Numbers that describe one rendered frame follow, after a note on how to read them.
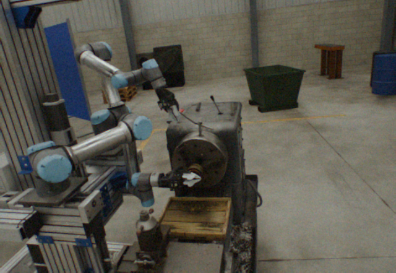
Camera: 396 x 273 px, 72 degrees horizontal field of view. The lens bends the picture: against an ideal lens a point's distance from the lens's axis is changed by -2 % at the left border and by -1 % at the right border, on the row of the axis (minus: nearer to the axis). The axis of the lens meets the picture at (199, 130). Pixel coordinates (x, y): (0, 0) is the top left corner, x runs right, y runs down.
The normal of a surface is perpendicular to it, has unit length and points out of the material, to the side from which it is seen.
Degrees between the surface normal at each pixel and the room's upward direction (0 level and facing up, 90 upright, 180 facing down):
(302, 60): 90
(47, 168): 91
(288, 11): 90
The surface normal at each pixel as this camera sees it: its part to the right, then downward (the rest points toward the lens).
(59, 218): -0.22, 0.34
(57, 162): 0.56, 0.24
